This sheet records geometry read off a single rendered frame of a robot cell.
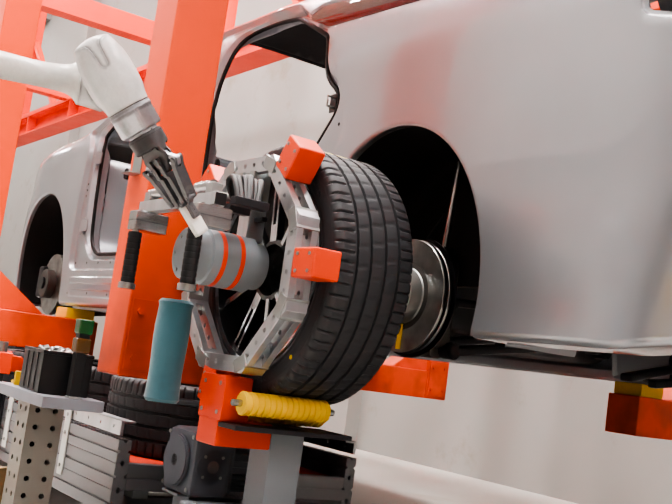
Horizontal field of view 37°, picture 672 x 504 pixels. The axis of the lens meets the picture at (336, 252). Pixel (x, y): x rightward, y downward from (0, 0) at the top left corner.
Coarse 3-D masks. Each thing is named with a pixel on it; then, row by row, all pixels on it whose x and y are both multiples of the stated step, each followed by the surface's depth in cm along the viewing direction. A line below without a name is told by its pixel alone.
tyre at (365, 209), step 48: (336, 192) 237; (384, 192) 248; (336, 240) 232; (384, 240) 240; (336, 288) 230; (384, 288) 237; (336, 336) 234; (384, 336) 240; (288, 384) 240; (336, 384) 246
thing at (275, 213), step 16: (272, 192) 269; (272, 208) 275; (272, 224) 260; (272, 240) 259; (320, 240) 237; (272, 256) 264; (272, 272) 264; (272, 288) 263; (224, 304) 274; (240, 304) 277; (256, 304) 260; (272, 304) 255; (224, 320) 271; (240, 320) 274; (256, 320) 261; (224, 336) 267; (240, 336) 264; (240, 352) 262
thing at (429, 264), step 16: (416, 240) 279; (416, 256) 278; (432, 256) 272; (416, 272) 276; (432, 272) 271; (448, 272) 269; (416, 288) 272; (432, 288) 270; (448, 288) 267; (416, 304) 272; (432, 304) 269; (448, 304) 267; (416, 320) 273; (432, 320) 267; (416, 336) 272; (432, 336) 269; (400, 352) 276
